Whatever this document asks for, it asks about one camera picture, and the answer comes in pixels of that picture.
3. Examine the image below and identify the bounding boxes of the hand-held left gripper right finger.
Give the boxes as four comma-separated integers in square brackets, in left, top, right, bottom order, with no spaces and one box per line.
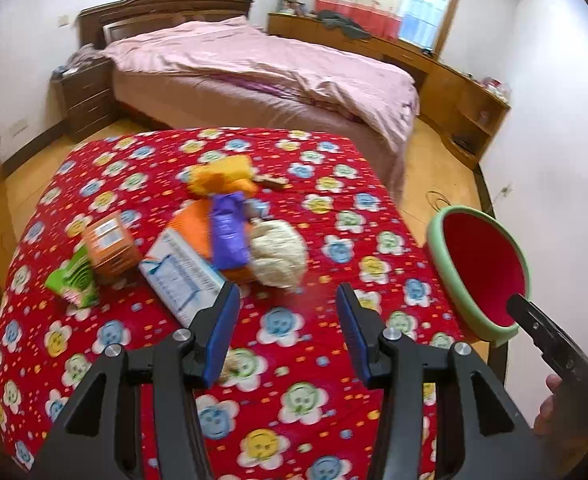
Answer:
[336,282,550,480]

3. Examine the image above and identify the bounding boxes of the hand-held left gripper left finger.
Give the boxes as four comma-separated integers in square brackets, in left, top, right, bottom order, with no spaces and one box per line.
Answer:
[28,282,242,480]

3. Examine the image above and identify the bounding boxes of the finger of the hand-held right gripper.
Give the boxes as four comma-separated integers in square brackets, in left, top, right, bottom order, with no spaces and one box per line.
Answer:
[506,294,565,361]

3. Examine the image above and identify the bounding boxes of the white and blue box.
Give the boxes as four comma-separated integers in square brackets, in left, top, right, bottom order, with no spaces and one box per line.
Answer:
[138,227,227,329]

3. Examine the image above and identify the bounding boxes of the green bin with red inside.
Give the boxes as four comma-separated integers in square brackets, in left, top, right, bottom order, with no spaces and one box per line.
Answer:
[426,206,531,347]

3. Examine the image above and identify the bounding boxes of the cream knitted cloth ball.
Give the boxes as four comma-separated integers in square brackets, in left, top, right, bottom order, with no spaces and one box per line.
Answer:
[249,220,309,289]

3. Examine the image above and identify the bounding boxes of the purple packet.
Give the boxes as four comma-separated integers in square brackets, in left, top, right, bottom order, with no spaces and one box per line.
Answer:
[209,192,253,270]

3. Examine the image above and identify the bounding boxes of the small blue grey toy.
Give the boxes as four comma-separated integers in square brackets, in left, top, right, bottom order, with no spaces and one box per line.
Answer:
[245,199,273,222]

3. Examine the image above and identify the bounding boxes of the orange box with label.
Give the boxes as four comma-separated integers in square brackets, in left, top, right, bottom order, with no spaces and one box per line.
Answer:
[81,212,142,286]

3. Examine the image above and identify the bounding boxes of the green packet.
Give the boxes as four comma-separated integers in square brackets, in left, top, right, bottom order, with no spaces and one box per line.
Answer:
[44,245,100,309]

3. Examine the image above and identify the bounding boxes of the person's right hand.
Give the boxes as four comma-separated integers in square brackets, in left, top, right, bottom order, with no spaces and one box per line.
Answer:
[534,375,572,437]

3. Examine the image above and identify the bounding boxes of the red floral blanket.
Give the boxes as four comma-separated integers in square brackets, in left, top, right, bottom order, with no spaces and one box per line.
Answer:
[0,127,467,480]

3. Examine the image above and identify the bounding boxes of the small wooden piece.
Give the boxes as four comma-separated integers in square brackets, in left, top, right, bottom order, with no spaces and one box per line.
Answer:
[254,172,291,191]

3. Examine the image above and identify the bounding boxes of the yellow cloth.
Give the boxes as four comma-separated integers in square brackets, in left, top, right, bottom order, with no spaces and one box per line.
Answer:
[201,154,255,186]

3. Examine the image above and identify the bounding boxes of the bed with mauve sheet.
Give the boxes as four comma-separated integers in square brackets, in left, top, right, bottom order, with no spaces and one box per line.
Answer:
[111,67,407,196]

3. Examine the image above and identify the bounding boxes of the small items on desk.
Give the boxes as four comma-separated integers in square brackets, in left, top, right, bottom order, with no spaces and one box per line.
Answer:
[479,76,512,102]

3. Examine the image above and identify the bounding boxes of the long wooden desk unit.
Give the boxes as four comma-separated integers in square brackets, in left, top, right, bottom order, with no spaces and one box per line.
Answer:
[266,10,512,171]

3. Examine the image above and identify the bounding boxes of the bed with pink blanket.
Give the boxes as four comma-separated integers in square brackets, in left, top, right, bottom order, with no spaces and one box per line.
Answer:
[98,16,421,161]

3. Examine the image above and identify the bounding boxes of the dark wooden nightstand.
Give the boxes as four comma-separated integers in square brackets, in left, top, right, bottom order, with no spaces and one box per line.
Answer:
[56,57,117,143]

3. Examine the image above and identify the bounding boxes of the pile of clothes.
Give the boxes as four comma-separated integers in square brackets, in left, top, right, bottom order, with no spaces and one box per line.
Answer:
[51,45,105,80]

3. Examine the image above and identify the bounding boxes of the dark grey garment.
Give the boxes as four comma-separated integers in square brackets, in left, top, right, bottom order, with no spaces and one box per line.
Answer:
[316,9,373,41]

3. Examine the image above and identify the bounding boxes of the dark wooden headboard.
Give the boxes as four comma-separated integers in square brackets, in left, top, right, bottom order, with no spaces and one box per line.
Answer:
[78,0,255,50]

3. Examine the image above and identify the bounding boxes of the window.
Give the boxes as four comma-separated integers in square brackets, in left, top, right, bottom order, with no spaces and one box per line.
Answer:
[399,0,461,55]

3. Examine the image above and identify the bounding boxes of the coiled floor cable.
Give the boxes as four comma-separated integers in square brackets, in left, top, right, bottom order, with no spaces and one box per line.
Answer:
[426,190,456,212]

